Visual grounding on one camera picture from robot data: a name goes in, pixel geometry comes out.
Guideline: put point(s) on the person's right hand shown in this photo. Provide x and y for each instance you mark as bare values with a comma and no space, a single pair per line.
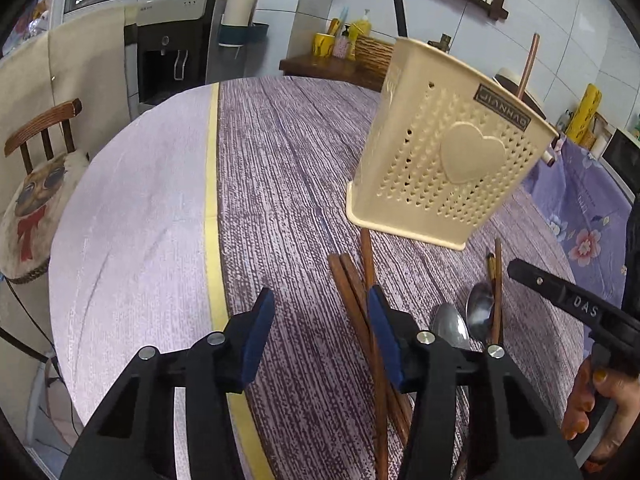
582,400

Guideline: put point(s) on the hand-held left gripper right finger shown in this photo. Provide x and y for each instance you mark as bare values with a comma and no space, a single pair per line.
385,335

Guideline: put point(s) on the cat print seat cushion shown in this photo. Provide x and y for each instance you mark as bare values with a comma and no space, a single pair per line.
35,210

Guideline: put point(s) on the beige perforated utensil holder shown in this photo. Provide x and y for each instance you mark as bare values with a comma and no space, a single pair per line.
425,150

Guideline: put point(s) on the metal spoon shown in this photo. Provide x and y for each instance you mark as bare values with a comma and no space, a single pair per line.
450,327
479,310

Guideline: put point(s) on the small patterned cup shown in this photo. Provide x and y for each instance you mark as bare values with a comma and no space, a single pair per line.
341,47

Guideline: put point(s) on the blue wall holder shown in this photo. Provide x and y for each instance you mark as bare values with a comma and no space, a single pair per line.
250,34

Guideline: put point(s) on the bronze faucet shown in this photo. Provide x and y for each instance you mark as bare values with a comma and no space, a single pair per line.
442,40

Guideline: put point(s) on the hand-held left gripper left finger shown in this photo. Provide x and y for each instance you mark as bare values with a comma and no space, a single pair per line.
257,330

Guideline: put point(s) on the yellow roll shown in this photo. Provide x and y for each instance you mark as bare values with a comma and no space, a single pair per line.
585,110

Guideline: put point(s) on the yellow soap bottle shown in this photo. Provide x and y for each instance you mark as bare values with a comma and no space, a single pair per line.
360,27

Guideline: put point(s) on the light blue toothbrush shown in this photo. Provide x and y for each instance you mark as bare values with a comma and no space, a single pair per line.
343,17

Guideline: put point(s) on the white microwave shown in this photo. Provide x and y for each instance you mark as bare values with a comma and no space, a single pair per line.
625,155

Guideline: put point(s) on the purple striped tablecloth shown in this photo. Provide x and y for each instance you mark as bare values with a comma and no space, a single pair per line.
300,185

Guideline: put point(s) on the beige rice cooker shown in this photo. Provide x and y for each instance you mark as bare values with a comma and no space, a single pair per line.
505,77

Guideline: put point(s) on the dark wooden counter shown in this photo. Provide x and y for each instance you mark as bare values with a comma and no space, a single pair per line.
310,65

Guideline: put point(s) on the dark chopstick with gold band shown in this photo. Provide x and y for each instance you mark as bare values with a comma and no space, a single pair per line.
491,267

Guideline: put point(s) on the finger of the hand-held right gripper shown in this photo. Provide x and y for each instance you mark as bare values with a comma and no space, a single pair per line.
550,287

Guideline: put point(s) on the purple floral cloth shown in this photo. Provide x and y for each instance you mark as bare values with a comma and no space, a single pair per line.
590,200

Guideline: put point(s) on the grey water dispenser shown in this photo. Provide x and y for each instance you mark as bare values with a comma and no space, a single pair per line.
165,20

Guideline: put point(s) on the woven wash basin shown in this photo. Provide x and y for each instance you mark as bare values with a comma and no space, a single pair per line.
372,52

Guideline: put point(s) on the beige cover cloth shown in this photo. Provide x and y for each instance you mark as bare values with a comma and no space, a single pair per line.
85,60

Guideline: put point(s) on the yellow cup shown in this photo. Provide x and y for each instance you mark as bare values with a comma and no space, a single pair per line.
322,45

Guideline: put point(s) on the wooden chair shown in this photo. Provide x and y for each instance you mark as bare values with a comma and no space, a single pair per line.
45,122

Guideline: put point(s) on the brown wooden chopstick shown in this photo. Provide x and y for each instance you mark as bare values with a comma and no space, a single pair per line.
367,260
345,285
530,60
357,280
498,270

